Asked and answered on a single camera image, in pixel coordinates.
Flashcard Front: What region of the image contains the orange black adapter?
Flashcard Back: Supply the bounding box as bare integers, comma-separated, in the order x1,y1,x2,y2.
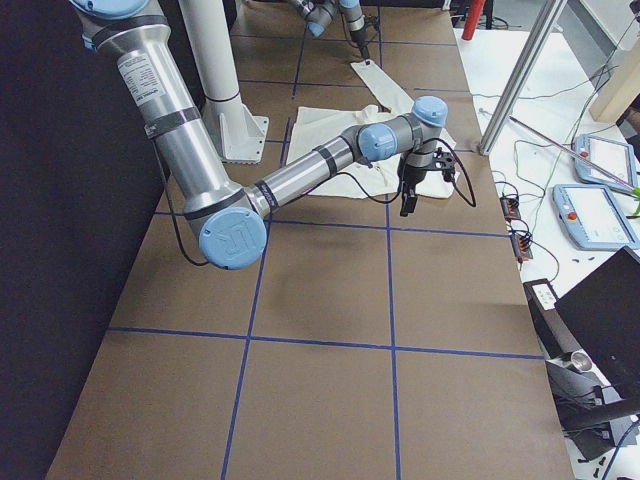
499,196,521,221
510,230,533,263

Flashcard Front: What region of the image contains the near blue teach pendant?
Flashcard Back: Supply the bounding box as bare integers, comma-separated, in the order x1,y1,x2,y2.
552,184,639,251

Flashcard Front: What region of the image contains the black box with label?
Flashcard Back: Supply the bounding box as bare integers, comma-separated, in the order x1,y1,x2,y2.
523,279,593,373

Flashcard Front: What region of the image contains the far orange black adapter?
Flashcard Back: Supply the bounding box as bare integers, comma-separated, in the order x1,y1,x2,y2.
499,196,521,221

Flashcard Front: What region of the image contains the wooden board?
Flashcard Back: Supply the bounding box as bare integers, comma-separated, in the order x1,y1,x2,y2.
590,40,639,123

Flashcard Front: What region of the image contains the cream long-sleeve cat shirt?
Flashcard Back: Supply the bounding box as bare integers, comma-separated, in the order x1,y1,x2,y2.
284,58,459,200

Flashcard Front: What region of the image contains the black monitor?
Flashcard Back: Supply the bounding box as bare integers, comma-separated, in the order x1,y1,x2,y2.
556,247,639,398

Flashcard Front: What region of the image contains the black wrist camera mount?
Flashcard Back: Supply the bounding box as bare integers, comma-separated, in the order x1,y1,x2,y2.
431,147,456,184

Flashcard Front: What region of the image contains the red cylinder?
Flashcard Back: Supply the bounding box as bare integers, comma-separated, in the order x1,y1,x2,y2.
461,0,486,41

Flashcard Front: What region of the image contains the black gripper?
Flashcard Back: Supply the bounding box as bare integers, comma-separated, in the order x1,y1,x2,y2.
398,152,434,217
351,30,371,60

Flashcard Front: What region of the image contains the near orange black adapter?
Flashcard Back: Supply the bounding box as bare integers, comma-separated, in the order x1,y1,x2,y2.
510,230,533,263

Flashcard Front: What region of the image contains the grey aluminium frame post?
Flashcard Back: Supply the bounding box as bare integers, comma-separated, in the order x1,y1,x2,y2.
478,0,567,156

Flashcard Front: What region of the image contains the blue teach pendant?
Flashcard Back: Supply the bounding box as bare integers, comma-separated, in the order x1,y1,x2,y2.
572,135,639,192
552,184,639,251

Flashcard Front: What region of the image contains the far blue teach pendant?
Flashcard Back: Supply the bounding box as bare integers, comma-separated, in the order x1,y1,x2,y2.
572,135,639,192

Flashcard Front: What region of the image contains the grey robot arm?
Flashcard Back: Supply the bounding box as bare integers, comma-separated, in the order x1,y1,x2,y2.
74,1,455,270
287,0,370,61

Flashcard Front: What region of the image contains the white camera post base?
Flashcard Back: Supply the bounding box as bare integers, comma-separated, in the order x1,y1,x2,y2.
179,0,269,164

